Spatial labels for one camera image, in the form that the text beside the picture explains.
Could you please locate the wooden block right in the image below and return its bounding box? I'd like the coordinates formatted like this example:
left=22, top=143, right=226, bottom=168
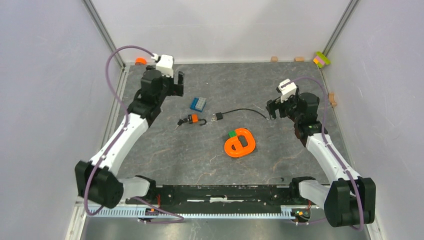
left=294, top=56, right=305, bottom=62

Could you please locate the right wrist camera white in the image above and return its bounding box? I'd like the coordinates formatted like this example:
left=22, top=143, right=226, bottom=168
left=276, top=78, right=297, bottom=103

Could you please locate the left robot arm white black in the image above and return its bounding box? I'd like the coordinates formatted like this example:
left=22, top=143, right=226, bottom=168
left=74, top=65, right=185, bottom=209

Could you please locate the wooden arch piece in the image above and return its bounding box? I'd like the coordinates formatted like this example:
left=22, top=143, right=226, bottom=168
left=328, top=92, right=338, bottom=108

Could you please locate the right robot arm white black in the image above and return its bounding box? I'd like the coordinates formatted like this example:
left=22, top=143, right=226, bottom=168
left=266, top=92, right=376, bottom=231

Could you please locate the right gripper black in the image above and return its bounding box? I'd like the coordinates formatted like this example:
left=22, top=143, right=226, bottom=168
left=265, top=91, right=302, bottom=124

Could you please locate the green toy brick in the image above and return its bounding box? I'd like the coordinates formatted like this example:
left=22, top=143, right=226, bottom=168
left=228, top=130, right=237, bottom=138

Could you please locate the green pink brick stack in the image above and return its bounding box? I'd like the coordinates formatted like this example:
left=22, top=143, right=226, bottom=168
left=312, top=51, right=331, bottom=69

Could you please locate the white toothed cable duct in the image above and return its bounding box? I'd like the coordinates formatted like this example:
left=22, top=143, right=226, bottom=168
left=95, top=206, right=295, bottom=220

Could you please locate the orange ring toy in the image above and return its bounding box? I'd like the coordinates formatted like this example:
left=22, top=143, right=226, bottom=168
left=224, top=128, right=256, bottom=158

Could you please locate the orange black padlock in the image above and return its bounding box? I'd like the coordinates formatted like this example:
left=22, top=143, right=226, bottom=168
left=187, top=114, right=207, bottom=126

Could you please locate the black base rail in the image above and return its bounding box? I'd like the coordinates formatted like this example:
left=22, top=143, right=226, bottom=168
left=142, top=184, right=316, bottom=214

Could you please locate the orange cap at wall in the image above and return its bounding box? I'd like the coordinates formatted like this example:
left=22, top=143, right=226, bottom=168
left=134, top=57, right=147, bottom=65

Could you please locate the wooden block left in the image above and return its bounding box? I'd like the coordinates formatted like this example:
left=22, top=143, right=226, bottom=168
left=270, top=56, right=279, bottom=63

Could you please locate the black cable loop lock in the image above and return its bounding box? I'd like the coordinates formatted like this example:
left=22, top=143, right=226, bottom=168
left=213, top=108, right=269, bottom=121

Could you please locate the wooden block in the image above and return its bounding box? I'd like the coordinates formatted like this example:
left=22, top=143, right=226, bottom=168
left=294, top=56, right=305, bottom=62
left=270, top=56, right=279, bottom=63

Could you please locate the blue grey toy brick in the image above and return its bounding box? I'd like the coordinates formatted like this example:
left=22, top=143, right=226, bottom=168
left=189, top=97, right=207, bottom=113

